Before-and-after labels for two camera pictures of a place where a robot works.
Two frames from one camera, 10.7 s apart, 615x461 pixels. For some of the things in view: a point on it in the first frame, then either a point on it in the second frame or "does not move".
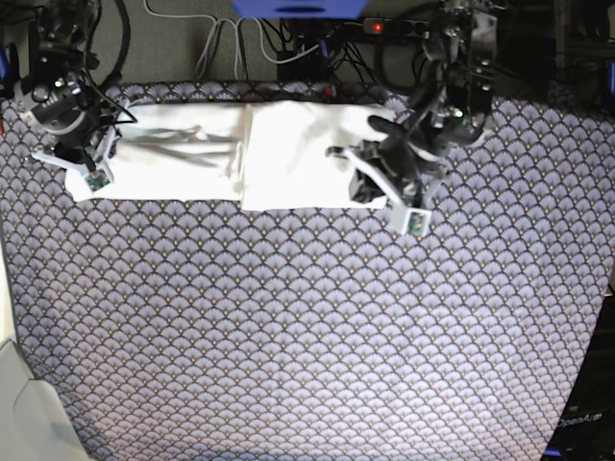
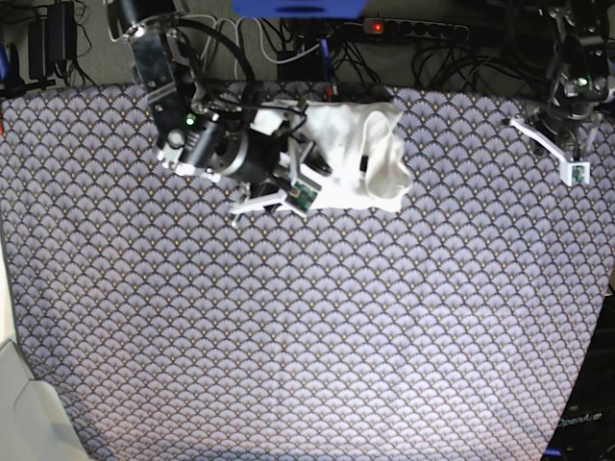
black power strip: x=400 y=27 does not move
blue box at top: x=301 y=9 does not move
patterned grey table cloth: x=198 y=331 does not move
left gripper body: x=398 y=164 to x=569 y=139
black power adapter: x=309 y=68 does not move
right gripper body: x=90 y=147 to x=275 y=161
